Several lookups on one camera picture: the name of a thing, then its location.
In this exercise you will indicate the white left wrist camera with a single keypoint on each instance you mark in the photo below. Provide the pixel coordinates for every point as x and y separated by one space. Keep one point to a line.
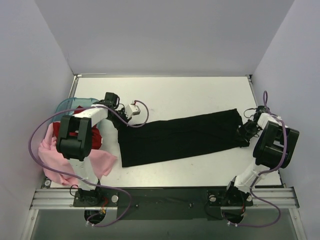
132 110

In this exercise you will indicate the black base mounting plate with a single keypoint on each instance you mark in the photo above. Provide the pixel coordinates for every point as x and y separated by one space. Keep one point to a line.
173 203

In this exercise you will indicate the black t shirt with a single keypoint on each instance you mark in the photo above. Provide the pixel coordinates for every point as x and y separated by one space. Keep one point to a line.
166 140

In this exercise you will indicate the pink t shirt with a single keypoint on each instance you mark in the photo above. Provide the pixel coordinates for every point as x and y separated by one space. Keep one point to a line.
102 161

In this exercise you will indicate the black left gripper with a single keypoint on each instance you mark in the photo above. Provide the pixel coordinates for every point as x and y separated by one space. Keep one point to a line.
120 120

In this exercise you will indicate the teal plastic bin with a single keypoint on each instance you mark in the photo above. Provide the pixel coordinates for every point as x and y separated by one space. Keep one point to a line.
74 102

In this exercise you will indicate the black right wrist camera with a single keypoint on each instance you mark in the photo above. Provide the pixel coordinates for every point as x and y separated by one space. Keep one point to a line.
253 114

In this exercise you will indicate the red t shirt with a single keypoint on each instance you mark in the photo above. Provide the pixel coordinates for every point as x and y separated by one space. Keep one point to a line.
95 135

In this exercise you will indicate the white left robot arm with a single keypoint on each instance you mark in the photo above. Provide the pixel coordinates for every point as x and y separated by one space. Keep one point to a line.
75 141

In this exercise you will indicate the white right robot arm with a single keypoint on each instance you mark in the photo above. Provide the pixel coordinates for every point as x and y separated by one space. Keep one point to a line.
273 150

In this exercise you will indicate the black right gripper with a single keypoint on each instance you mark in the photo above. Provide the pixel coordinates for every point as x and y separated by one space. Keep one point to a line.
245 130

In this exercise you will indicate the aluminium front rail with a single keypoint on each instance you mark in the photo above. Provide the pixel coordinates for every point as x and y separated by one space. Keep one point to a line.
60 198

